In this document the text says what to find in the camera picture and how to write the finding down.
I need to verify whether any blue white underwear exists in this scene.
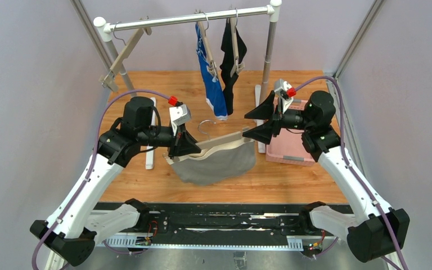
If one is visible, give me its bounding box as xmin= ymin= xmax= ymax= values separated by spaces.
xmin=195 ymin=23 xmax=228 ymax=120

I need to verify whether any beige hanger of blue underwear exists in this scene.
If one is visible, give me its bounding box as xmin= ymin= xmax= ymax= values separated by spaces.
xmin=195 ymin=10 xmax=219 ymax=82

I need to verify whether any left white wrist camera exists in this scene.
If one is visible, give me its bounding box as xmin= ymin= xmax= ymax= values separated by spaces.
xmin=168 ymin=96 xmax=191 ymax=136

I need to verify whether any grey beige underwear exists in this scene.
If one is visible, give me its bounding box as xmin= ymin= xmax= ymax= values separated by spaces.
xmin=165 ymin=138 xmax=256 ymax=186

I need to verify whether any pink plastic basket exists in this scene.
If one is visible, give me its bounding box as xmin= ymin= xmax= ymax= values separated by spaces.
xmin=265 ymin=97 xmax=318 ymax=167

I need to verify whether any white clothes rack frame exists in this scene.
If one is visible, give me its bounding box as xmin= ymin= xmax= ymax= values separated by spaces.
xmin=89 ymin=1 xmax=282 ymax=167

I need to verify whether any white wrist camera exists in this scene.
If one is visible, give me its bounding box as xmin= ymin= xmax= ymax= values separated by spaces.
xmin=274 ymin=79 xmax=296 ymax=114
xmin=168 ymin=96 xmax=191 ymax=136

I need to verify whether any beige hanger of black underwear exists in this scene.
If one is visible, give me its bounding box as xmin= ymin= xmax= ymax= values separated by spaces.
xmin=229 ymin=8 xmax=245 ymax=77

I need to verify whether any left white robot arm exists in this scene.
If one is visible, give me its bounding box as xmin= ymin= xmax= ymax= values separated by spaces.
xmin=30 ymin=96 xmax=201 ymax=267

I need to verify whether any beige hanger of grey underwear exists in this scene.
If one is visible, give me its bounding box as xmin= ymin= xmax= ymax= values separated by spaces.
xmin=163 ymin=127 xmax=254 ymax=165

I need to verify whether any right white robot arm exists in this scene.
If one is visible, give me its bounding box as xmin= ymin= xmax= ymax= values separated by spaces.
xmin=243 ymin=89 xmax=410 ymax=263

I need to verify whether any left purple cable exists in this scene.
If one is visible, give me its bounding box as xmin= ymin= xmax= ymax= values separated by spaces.
xmin=31 ymin=89 xmax=172 ymax=270

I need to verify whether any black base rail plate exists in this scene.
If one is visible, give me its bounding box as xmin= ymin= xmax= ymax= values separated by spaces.
xmin=93 ymin=202 xmax=354 ymax=247

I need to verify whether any black underwear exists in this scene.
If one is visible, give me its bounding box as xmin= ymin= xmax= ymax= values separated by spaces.
xmin=219 ymin=20 xmax=239 ymax=115

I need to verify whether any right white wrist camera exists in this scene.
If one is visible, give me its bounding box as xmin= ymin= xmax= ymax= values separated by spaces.
xmin=274 ymin=79 xmax=296 ymax=114

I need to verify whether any empty beige clip hanger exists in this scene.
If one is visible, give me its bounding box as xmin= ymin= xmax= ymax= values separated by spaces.
xmin=93 ymin=17 xmax=152 ymax=92

